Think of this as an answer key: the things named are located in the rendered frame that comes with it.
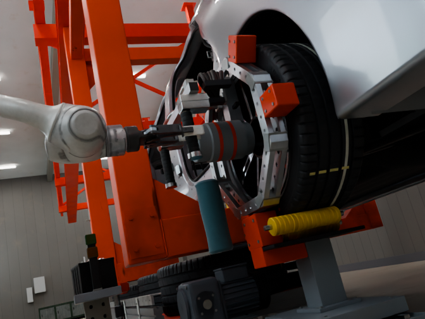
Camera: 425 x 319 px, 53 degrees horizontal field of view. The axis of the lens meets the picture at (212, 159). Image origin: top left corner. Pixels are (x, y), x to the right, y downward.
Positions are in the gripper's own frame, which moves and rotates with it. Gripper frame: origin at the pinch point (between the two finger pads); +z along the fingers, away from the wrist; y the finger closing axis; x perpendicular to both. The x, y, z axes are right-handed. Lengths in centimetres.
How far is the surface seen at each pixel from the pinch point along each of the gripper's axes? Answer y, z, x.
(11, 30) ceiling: -771, -93, 567
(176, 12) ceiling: -704, 273, 568
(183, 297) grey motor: -43, -2, -47
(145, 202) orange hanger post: -60, -6, -7
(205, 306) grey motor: -39, 5, -52
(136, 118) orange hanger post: -60, -3, 32
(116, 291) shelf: -54, -24, -40
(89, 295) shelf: -53, -33, -39
